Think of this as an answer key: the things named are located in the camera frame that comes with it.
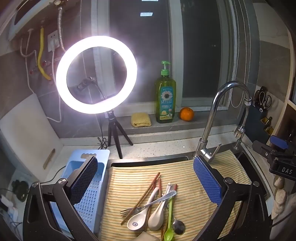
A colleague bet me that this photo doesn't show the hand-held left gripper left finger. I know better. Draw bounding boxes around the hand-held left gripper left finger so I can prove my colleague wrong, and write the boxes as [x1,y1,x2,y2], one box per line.
[22,156,99,241]

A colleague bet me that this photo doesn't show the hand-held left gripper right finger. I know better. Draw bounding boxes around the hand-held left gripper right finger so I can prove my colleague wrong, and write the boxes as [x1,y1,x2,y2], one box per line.
[192,156,273,241]

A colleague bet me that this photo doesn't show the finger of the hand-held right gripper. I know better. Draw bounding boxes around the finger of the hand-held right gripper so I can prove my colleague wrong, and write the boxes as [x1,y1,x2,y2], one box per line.
[252,141,278,161]
[269,136,296,153]

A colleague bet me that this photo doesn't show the blue drain basket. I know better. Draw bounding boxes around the blue drain basket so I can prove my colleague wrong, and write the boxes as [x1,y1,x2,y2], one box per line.
[50,149,110,234]

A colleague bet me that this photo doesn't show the red-tipped wooden chopstick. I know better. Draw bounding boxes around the red-tipped wooden chopstick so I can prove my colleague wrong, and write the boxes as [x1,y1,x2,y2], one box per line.
[124,176,162,219]
[158,178,165,240]
[162,184,178,232]
[121,172,161,225]

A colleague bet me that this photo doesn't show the metal spoon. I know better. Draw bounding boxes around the metal spoon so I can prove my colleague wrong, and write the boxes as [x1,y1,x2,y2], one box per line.
[171,217,186,235]

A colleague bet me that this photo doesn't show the white ceramic spoon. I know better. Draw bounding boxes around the white ceramic spoon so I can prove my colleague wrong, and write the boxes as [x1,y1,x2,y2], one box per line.
[127,187,159,231]
[148,182,172,231]

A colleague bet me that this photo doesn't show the green plastic spoon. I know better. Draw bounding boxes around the green plastic spoon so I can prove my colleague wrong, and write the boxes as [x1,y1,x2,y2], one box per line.
[164,197,174,240]

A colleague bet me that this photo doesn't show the striped yellow cloth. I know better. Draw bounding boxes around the striped yellow cloth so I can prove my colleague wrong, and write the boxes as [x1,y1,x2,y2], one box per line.
[99,149,252,241]

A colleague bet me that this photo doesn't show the beige speckled lumpy object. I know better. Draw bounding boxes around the beige speckled lumpy object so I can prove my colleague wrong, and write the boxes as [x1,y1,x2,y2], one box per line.
[273,176,287,219]

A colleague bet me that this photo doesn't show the black scissors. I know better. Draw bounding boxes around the black scissors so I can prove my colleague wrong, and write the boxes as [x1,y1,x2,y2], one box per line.
[254,87,272,109]

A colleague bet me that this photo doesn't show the black tripod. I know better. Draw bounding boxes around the black tripod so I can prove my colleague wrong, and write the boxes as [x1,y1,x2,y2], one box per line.
[105,111,134,159]

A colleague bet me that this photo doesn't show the steel sink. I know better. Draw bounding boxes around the steel sink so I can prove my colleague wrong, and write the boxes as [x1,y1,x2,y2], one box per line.
[109,144,273,241]

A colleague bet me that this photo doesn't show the chrome faucet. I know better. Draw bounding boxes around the chrome faucet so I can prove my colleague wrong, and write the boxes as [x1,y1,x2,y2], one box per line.
[193,81,252,164]

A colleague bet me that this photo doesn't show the orange fruit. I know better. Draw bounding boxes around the orange fruit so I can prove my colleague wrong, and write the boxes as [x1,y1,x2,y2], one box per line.
[180,107,195,121]

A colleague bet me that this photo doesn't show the white cutting board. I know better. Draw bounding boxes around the white cutting board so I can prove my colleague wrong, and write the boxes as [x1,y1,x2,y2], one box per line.
[0,93,64,176]

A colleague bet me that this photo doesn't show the yellow dish cloth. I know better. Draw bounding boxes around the yellow dish cloth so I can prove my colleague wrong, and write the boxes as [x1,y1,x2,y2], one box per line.
[131,112,152,128]

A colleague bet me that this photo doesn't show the beige sponge block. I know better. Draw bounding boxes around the beige sponge block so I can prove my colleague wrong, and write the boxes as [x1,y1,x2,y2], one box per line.
[134,231,160,241]

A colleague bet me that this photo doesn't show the white power adapters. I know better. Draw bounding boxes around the white power adapters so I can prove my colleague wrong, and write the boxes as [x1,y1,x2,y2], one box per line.
[0,195,19,223]

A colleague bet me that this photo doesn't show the green dish soap bottle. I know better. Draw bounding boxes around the green dish soap bottle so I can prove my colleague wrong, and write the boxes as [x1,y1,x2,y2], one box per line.
[155,61,176,124]

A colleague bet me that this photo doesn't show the window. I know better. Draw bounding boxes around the window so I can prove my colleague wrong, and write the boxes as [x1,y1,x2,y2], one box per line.
[91,0,255,116]

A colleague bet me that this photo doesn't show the white water heater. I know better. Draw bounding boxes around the white water heater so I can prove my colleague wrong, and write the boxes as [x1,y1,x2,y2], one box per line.
[0,0,58,42]

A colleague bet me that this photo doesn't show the dark wall utensil rack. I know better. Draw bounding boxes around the dark wall utensil rack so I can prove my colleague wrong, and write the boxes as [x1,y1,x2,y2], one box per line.
[252,86,274,139]

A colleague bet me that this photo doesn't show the thin black cable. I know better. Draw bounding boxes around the thin black cable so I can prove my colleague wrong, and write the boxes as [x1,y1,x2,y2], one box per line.
[40,166,67,183]

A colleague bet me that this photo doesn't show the black tripod cable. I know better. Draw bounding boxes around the black tripod cable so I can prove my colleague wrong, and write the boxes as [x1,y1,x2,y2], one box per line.
[97,113,109,150]

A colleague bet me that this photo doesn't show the white power cable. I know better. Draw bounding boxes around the white power cable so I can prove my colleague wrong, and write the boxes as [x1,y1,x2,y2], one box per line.
[20,29,63,123]

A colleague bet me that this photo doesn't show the white ring light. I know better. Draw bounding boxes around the white ring light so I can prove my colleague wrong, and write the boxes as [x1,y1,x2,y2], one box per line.
[55,35,138,114]

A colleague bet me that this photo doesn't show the yellow hose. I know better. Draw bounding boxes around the yellow hose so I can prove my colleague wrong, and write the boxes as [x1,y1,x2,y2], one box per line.
[37,27,52,81]

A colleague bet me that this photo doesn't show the white wall socket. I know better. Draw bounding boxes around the white wall socket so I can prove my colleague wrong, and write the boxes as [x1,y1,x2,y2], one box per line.
[47,30,61,52]

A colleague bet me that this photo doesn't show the metal flexible hose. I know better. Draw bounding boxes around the metal flexible hose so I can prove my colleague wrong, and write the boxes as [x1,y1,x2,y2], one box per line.
[57,7,67,52]

